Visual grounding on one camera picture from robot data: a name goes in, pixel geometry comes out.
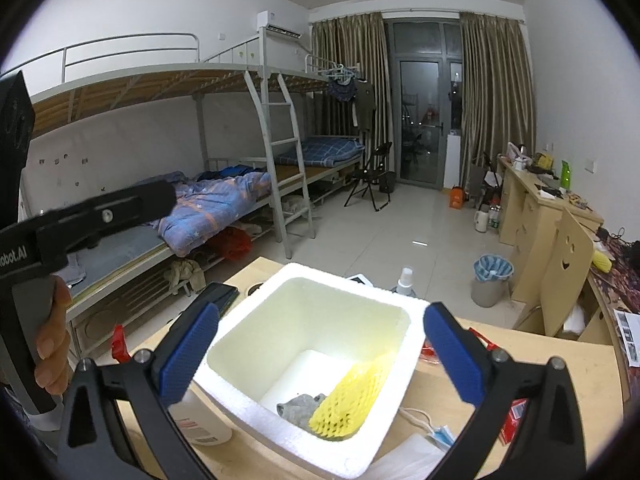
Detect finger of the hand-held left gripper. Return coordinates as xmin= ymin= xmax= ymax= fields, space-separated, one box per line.
xmin=29 ymin=179 xmax=177 ymax=262

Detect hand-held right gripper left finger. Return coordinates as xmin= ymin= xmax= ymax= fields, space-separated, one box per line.
xmin=56 ymin=300 xmax=222 ymax=480

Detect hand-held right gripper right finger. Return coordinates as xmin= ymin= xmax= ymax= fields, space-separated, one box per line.
xmin=423 ymin=302 xmax=588 ymax=480

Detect white foam box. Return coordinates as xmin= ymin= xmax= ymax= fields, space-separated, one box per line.
xmin=192 ymin=261 xmax=434 ymax=480

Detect person's left hand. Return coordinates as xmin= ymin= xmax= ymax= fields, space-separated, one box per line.
xmin=33 ymin=277 xmax=74 ymax=396

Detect black phone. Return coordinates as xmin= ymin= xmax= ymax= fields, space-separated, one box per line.
xmin=192 ymin=282 xmax=240 ymax=322

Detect white bottle with red cap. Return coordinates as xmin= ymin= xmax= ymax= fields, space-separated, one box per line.
xmin=169 ymin=385 xmax=236 ymax=446

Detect beige cloth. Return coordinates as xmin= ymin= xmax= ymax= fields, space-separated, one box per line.
xmin=165 ymin=259 xmax=206 ymax=296

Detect blue face mask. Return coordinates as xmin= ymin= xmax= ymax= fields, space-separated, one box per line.
xmin=400 ymin=406 xmax=456 ymax=449

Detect grey trash bin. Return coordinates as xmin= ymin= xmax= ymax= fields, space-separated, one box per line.
xmin=472 ymin=254 xmax=516 ymax=309

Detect small spray bottle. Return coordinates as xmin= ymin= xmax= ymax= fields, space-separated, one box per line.
xmin=395 ymin=266 xmax=417 ymax=297

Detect blue floral quilt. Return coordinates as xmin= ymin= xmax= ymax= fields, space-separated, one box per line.
xmin=140 ymin=170 xmax=274 ymax=256

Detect red bag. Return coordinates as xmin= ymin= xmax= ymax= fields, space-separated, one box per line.
xmin=207 ymin=227 xmax=254 ymax=261

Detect grey cloth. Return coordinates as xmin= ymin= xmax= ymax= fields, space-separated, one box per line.
xmin=276 ymin=393 xmax=329 ymax=431

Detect grey metal bunk bed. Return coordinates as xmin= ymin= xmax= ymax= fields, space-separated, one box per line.
xmin=260 ymin=25 xmax=372 ymax=213
xmin=20 ymin=32 xmax=317 ymax=361

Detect wooden chair with face cutout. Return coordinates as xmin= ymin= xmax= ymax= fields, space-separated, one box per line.
xmin=515 ymin=207 xmax=596 ymax=339

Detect light wooden desk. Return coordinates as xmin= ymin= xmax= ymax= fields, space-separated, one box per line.
xmin=497 ymin=156 xmax=606 ymax=311

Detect printed paper sheet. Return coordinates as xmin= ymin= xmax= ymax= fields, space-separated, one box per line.
xmin=614 ymin=310 xmax=640 ymax=367

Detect dark patterned tablecloth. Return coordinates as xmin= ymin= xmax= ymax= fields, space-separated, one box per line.
xmin=590 ymin=240 xmax=640 ymax=322

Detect black folding chair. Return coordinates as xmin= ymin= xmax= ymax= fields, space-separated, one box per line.
xmin=344 ymin=141 xmax=396 ymax=212

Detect blue plaid bedding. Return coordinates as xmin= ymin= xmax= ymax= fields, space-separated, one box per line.
xmin=274 ymin=136 xmax=366 ymax=167

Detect glass balcony door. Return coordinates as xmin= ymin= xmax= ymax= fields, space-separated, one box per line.
xmin=387 ymin=17 xmax=464 ymax=191

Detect white air conditioner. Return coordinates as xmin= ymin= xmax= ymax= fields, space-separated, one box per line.
xmin=256 ymin=10 xmax=305 ymax=41

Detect blue hanging clothes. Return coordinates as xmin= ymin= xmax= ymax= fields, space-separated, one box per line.
xmin=327 ymin=66 xmax=356 ymax=104

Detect dark hanging shirt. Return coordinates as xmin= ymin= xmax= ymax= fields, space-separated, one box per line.
xmin=350 ymin=80 xmax=376 ymax=132

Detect brown curtain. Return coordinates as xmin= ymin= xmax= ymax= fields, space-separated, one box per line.
xmin=459 ymin=11 xmax=536 ymax=197
xmin=311 ymin=11 xmax=394 ymax=192

